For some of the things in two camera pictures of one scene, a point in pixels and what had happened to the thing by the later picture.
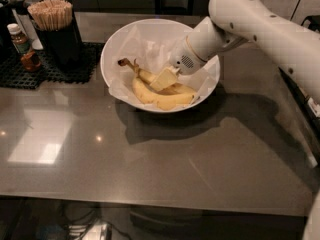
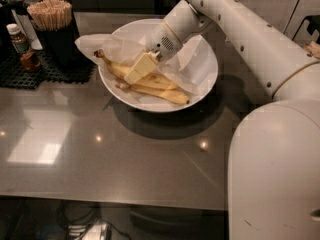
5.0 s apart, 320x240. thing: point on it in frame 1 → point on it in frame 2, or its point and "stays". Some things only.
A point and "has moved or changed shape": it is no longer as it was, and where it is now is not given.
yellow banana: x=177 y=89 → x=154 y=79
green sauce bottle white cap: x=19 y=40 stays
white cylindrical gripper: x=181 y=60 → x=162 y=42
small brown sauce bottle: x=30 y=61 stays
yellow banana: x=152 y=95 has moved or changed shape
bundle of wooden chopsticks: x=52 y=14 stays
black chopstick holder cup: x=63 y=46 stays
